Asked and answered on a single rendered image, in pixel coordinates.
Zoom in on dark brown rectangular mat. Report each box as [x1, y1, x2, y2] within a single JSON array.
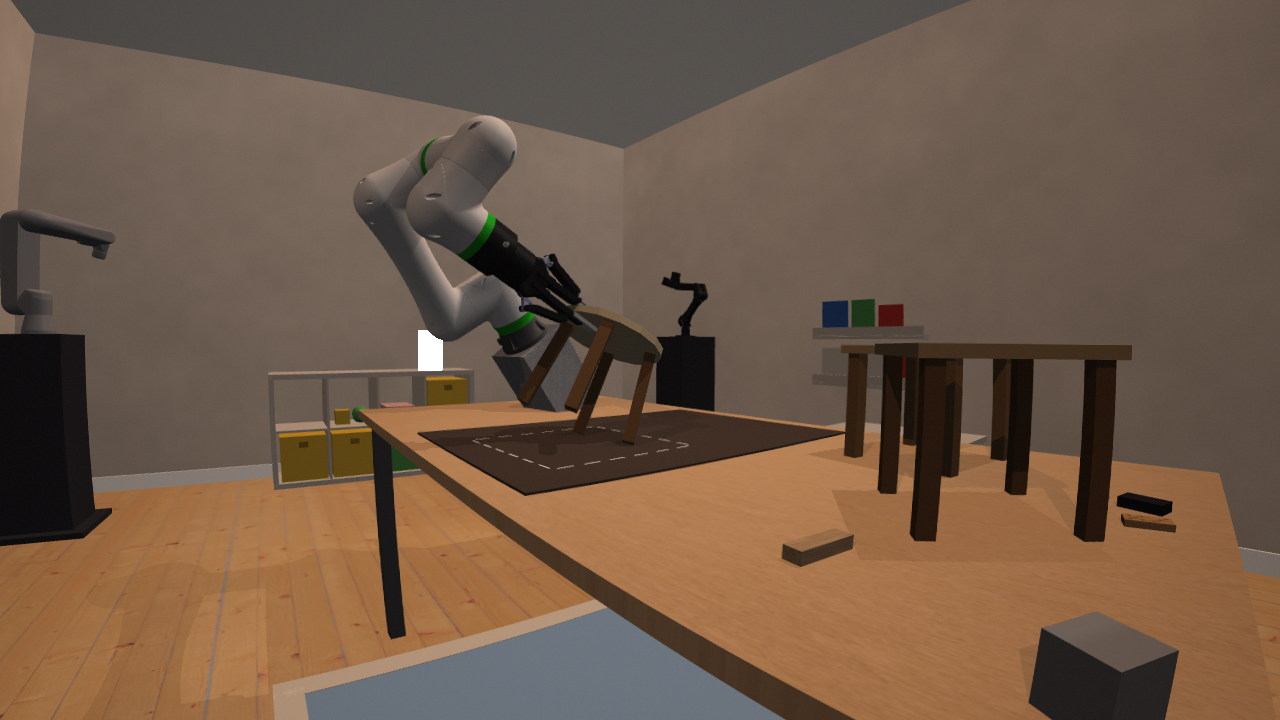
[[417, 409, 845, 496]]

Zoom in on knocked-over wooden stool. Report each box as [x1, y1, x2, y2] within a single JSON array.
[[517, 304, 663, 445]]

